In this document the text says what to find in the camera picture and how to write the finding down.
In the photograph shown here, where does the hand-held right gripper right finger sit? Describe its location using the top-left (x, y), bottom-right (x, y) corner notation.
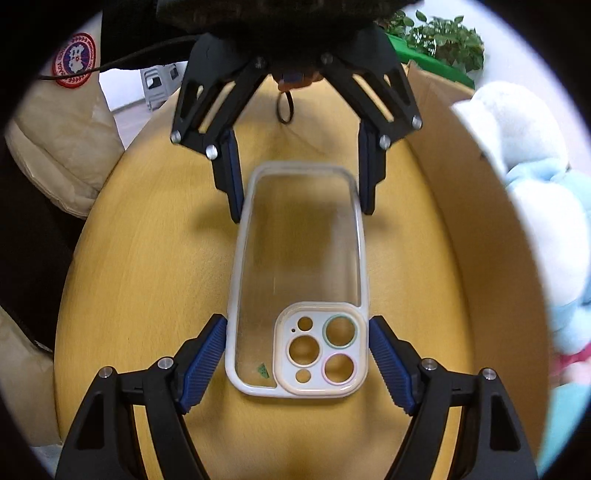
top-left (368, 316), bottom-right (539, 480)

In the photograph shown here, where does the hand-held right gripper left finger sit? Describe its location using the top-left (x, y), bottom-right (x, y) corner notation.
top-left (60, 314), bottom-right (228, 480)

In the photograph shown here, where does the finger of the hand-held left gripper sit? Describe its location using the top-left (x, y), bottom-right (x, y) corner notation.
top-left (318, 28), bottom-right (424, 216)
top-left (170, 36), bottom-right (269, 224)

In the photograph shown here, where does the clear phone case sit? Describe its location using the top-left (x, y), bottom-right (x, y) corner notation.
top-left (225, 161), bottom-right (370, 400)

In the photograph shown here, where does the white plush toy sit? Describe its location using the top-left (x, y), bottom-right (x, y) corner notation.
top-left (450, 80), bottom-right (571, 185)

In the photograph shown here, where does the pink plush toy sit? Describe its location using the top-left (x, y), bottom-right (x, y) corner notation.
top-left (551, 342), bottom-right (591, 385)

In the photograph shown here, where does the light blue plush toy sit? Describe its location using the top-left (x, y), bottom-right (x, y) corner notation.
top-left (501, 154), bottom-right (591, 354)

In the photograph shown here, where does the person's left hand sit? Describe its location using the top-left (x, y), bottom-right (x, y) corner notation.
top-left (276, 69), bottom-right (322, 92)

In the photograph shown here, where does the small potted green plant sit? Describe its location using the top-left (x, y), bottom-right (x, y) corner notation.
top-left (382, 9), bottom-right (416, 34)

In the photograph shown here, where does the grey plastic stool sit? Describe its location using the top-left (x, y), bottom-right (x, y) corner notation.
top-left (141, 65), bottom-right (184, 112)

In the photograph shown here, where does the green mat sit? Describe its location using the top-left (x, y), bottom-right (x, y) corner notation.
top-left (385, 34), bottom-right (476, 91)

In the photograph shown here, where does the large potted green plant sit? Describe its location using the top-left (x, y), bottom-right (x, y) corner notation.
top-left (409, 13), bottom-right (485, 75)

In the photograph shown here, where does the beige cloth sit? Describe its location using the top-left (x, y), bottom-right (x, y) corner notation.
top-left (0, 305), bottom-right (64, 446)

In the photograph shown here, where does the beige jacket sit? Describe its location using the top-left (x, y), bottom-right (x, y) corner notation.
top-left (4, 18), bottom-right (127, 219)

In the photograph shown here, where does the black strap loop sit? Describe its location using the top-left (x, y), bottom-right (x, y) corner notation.
top-left (276, 91), bottom-right (297, 126)

